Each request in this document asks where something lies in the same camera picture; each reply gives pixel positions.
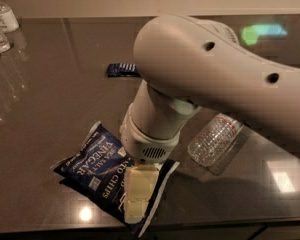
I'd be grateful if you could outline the blue rxbar blueberry bar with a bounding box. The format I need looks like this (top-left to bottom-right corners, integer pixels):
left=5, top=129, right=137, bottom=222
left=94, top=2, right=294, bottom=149
left=106, top=63, right=140, bottom=77

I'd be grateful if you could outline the clear plastic water bottle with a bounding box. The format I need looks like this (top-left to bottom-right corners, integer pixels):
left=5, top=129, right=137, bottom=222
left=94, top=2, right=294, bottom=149
left=188, top=113, right=243, bottom=167

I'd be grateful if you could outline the blue kettle chip bag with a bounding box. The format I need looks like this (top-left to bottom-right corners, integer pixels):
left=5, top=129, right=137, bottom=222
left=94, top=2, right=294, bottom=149
left=53, top=122, right=179, bottom=237

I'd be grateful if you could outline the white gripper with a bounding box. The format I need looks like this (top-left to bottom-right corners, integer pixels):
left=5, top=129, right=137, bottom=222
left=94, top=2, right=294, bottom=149
left=120, top=104, right=180, bottom=224

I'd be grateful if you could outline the white pump sanitizer bottle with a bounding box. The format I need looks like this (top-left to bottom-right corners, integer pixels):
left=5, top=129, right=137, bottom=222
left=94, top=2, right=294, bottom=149
left=0, top=0, right=19, bottom=33

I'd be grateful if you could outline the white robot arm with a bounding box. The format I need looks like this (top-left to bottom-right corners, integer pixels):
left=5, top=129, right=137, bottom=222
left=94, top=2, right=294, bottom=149
left=120, top=15, right=300, bottom=164

